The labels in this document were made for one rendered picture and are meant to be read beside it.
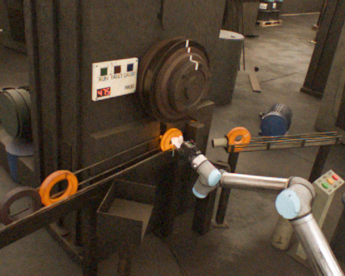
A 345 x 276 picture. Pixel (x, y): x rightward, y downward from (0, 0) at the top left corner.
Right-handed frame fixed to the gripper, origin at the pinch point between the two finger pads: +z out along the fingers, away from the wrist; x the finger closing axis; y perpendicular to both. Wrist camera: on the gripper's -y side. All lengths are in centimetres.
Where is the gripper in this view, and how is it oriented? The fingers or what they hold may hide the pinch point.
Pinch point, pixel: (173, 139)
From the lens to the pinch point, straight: 217.2
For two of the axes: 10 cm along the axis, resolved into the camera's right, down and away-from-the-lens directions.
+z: -6.3, -6.5, 4.2
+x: -7.0, 2.5, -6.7
